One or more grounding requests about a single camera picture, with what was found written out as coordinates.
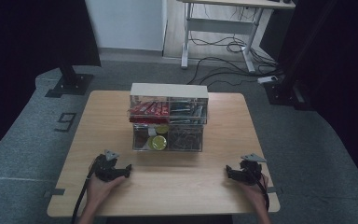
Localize person's left hand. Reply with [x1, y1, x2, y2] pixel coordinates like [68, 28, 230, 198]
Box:
[86, 175, 127, 213]

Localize person's right hand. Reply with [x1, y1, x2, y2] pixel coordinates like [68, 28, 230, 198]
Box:
[238, 174, 270, 213]

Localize clear acrylic drawer organizer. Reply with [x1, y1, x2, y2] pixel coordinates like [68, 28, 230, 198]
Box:
[126, 82, 210, 153]

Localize pile of dark small packets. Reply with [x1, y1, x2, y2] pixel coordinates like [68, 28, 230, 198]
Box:
[168, 125, 203, 151]

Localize row of red packets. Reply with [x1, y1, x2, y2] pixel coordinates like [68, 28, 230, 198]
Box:
[128, 101, 171, 124]

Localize row of dark packets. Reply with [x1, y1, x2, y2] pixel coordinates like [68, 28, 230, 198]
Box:
[169, 102, 207, 125]

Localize yellow round lid container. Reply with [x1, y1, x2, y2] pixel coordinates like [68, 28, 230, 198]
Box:
[146, 134, 168, 152]
[154, 124, 171, 135]

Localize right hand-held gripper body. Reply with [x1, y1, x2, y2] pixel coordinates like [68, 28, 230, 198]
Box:
[238, 152, 268, 187]

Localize brown packets in drawer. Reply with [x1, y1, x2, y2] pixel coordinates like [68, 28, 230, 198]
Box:
[133, 125, 151, 150]

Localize black metal stand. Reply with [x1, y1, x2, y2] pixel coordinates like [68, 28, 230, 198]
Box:
[262, 0, 339, 112]

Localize black floor cables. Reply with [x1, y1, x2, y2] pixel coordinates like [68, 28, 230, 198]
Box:
[186, 6, 285, 89]

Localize white cabinet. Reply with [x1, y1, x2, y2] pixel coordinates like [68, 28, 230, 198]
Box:
[84, 0, 169, 52]

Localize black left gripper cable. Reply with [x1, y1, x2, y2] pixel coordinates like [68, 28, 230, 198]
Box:
[70, 160, 99, 224]

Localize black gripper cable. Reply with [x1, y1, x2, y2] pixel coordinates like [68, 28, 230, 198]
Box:
[70, 160, 99, 224]
[252, 167, 270, 213]

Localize white metal frame desk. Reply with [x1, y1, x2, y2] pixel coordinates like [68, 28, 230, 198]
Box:
[176, 0, 296, 75]

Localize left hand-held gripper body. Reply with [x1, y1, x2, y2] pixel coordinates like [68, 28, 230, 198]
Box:
[92, 149, 123, 183]

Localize black stand with base plate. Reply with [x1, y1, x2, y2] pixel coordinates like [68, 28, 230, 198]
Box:
[44, 62, 95, 99]

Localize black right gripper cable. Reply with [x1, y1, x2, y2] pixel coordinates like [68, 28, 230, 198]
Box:
[252, 167, 270, 213]

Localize black curtain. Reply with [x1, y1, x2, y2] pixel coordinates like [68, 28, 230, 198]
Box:
[0, 0, 103, 164]
[259, 0, 358, 198]

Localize white power strip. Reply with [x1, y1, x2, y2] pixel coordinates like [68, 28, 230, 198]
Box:
[256, 75, 280, 85]

